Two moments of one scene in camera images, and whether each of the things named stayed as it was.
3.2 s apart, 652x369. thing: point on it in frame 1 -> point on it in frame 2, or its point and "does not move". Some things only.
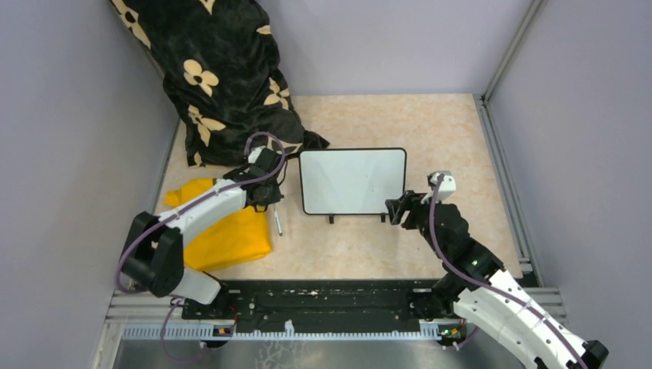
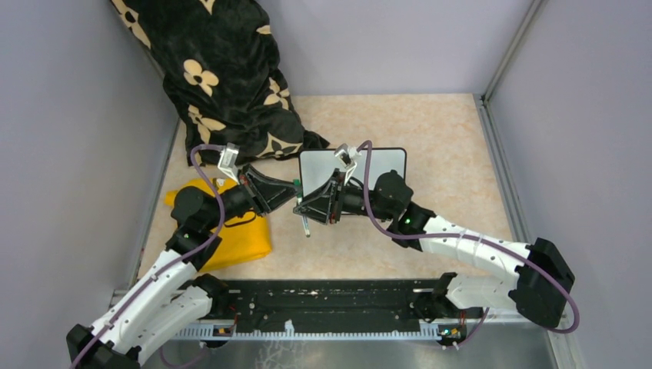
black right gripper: (410, 201) -> (319, 205)
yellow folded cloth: (244, 237) does not move
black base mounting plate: (324, 306) does not move
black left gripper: (274, 197) does not move
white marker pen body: (277, 222) -> (306, 224)
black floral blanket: (220, 61) does not move
